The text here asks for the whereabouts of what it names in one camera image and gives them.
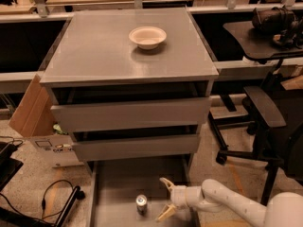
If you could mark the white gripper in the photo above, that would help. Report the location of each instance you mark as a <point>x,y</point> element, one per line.
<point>179,196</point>

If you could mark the silver blue redbull can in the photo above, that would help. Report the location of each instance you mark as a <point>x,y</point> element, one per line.
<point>141,204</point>

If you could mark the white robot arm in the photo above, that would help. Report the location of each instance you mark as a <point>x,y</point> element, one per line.
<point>283,210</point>

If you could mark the grey open bottom drawer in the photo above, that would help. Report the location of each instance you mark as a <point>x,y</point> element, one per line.
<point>117,183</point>

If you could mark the grey middle drawer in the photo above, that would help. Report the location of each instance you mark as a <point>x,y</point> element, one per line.
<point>136,147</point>

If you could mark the grey top drawer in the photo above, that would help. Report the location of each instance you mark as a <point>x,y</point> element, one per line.
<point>132,115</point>

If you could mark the grey drawer cabinet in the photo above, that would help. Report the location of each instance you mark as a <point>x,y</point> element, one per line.
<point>96,62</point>

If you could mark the black office chair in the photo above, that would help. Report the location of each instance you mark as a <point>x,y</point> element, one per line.
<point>276,121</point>

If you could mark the brown cardboard box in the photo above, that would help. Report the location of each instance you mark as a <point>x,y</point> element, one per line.
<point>34,121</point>

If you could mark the white paper bowl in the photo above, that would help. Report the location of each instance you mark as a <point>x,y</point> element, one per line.
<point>147,37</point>

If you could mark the black side desk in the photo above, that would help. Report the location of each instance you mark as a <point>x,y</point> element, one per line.
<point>257,46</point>

